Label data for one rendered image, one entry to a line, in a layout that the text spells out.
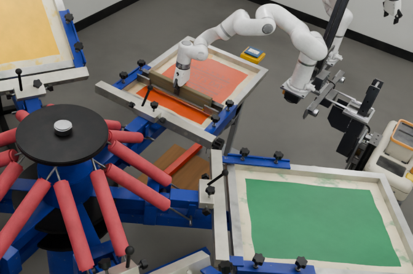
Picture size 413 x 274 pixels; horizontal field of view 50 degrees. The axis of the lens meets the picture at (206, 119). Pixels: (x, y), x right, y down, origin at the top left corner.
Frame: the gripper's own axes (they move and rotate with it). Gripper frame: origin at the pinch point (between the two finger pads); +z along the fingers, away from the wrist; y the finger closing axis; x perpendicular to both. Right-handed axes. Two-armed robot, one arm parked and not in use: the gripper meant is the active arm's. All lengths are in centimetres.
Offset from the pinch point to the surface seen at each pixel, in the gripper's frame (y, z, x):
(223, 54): 56, 4, 1
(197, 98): -1.5, -0.9, -12.0
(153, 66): 14.1, 3.7, 25.3
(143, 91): -6.2, 7.0, 18.2
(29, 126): -90, -29, 10
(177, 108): -6.3, 6.9, -4.0
